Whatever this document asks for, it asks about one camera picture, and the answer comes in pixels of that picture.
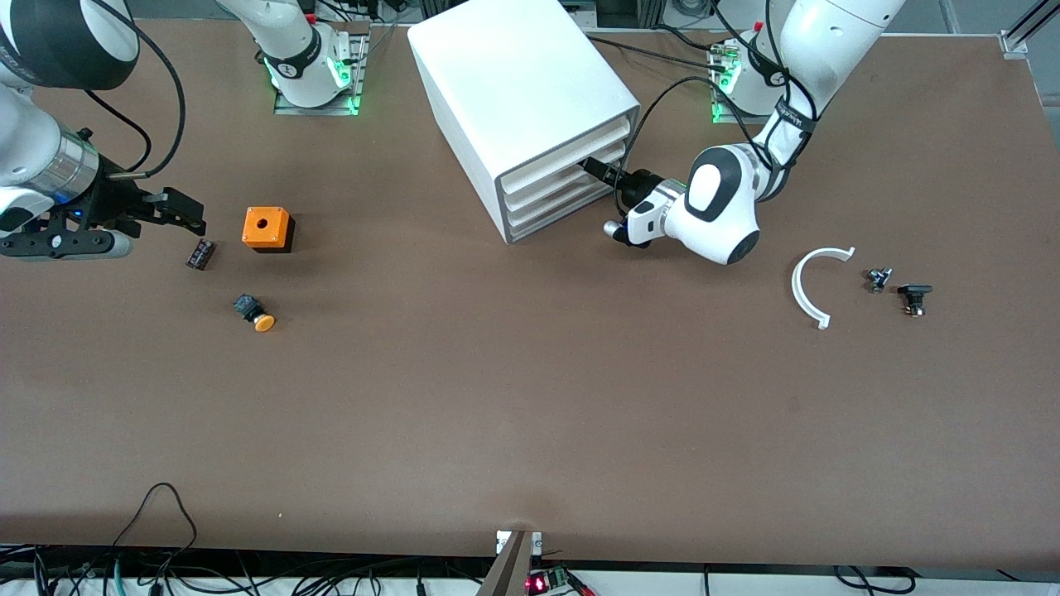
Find white drawer cabinet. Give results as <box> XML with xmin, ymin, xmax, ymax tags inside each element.
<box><xmin>407</xmin><ymin>0</ymin><xmax>643</xmax><ymax>246</ymax></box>

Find orange mushroom push button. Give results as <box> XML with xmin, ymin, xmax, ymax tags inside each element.
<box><xmin>234</xmin><ymin>294</ymin><xmax>277</xmax><ymax>334</ymax></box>

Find black floor cable tangle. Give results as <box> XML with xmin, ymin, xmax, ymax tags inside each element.
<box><xmin>0</xmin><ymin>545</ymin><xmax>465</xmax><ymax>596</ymax></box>

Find black cable behind cabinet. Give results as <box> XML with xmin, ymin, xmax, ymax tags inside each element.
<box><xmin>586</xmin><ymin>33</ymin><xmax>731</xmax><ymax>77</ymax></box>

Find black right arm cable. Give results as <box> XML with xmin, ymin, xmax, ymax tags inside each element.
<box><xmin>81</xmin><ymin>21</ymin><xmax>188</xmax><ymax>180</ymax></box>

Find grey metal post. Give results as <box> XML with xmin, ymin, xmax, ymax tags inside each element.
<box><xmin>476</xmin><ymin>530</ymin><xmax>544</xmax><ymax>596</ymax></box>

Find orange button enclosure box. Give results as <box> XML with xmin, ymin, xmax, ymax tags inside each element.
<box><xmin>242</xmin><ymin>207</ymin><xmax>296</xmax><ymax>254</ymax></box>

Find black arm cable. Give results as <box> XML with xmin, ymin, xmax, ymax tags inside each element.
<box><xmin>613</xmin><ymin>0</ymin><xmax>822</xmax><ymax>218</ymax></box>
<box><xmin>81</xmin><ymin>21</ymin><xmax>188</xmax><ymax>180</ymax></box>

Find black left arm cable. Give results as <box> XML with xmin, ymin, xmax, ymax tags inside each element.
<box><xmin>613</xmin><ymin>0</ymin><xmax>822</xmax><ymax>218</ymax></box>

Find white plastic drawer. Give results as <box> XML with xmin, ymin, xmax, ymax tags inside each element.
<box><xmin>500</xmin><ymin>142</ymin><xmax>626</xmax><ymax>218</ymax></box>
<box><xmin>503</xmin><ymin>174</ymin><xmax>618</xmax><ymax>241</ymax></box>
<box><xmin>497</xmin><ymin>112</ymin><xmax>640</xmax><ymax>198</ymax></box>

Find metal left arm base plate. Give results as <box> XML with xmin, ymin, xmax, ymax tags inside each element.
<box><xmin>711</xmin><ymin>40</ymin><xmax>800</xmax><ymax>127</ymax></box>

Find white curved plastic bracket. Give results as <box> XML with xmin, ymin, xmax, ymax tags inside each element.
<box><xmin>791</xmin><ymin>246</ymin><xmax>856</xmax><ymax>331</ymax></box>

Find circuit board with red light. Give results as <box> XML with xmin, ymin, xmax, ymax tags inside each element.
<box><xmin>526</xmin><ymin>565</ymin><xmax>594</xmax><ymax>596</ymax></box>

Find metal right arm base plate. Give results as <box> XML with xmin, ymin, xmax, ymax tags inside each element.
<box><xmin>273</xmin><ymin>33</ymin><xmax>370</xmax><ymax>117</ymax></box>

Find black looped cable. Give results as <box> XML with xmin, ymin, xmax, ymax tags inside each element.
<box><xmin>112</xmin><ymin>483</ymin><xmax>200</xmax><ymax>574</ymax></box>

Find aluminium frame profile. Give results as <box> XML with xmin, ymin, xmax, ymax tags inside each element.
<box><xmin>1000</xmin><ymin>0</ymin><xmax>1060</xmax><ymax>57</ymax></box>

